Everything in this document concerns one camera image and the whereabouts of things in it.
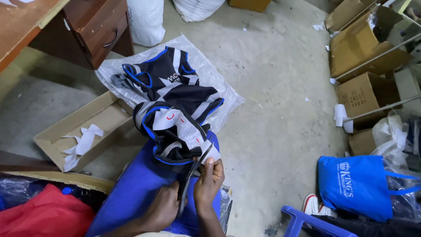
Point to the person's right hand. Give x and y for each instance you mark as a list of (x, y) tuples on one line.
[(208, 186)]

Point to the person's left hand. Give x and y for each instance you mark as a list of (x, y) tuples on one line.
[(161, 207)]

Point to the person's left fingers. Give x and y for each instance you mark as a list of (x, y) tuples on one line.
[(179, 196)]

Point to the black scissors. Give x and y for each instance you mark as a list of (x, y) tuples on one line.
[(190, 176)]

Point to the black blue striped jersey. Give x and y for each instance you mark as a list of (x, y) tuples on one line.
[(171, 149)]

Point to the clear bag of dark garments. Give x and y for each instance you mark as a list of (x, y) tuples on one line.
[(226, 207)]

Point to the white paper scraps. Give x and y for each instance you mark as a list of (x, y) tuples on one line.
[(84, 143)]

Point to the shallow open cardboard tray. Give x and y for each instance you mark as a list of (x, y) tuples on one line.
[(98, 115)]

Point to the flat cardboard sheet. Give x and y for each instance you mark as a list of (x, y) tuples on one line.
[(65, 179)]

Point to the pile of black blue jerseys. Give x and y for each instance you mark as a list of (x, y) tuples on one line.
[(171, 79)]

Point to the blue plastic stool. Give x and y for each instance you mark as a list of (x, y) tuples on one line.
[(306, 220)]

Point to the clear plastic sheet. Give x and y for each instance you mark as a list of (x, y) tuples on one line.
[(210, 65)]

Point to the red cloth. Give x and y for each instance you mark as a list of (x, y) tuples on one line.
[(46, 214)]

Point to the crumpled clear plastic bag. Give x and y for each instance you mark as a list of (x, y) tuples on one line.
[(16, 194)]

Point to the blue tote bag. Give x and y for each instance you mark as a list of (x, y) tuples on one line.
[(355, 187)]

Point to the tall white sack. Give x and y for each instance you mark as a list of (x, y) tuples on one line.
[(146, 19)]

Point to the wide white sack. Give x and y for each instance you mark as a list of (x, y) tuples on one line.
[(197, 8)]

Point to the low plain cardboard box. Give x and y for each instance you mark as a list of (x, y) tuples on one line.
[(361, 142)]

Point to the brown wooden desk with drawer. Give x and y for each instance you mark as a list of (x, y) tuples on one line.
[(85, 29)]

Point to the small brown cardboard box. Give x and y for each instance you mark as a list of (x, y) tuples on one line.
[(248, 4)]

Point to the printed brown cardboard box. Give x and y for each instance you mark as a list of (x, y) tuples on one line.
[(361, 95)]

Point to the metal rod with paper wrap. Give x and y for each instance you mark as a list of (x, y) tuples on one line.
[(378, 110)]

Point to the heap of clear plastic bags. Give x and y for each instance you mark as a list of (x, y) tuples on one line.
[(391, 135)]

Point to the large open cardboard box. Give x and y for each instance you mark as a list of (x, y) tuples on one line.
[(358, 49)]

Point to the metal rod with white tip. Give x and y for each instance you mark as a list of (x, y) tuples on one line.
[(378, 57)]

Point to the flat torn cardboard box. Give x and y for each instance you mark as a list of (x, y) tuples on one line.
[(345, 14)]

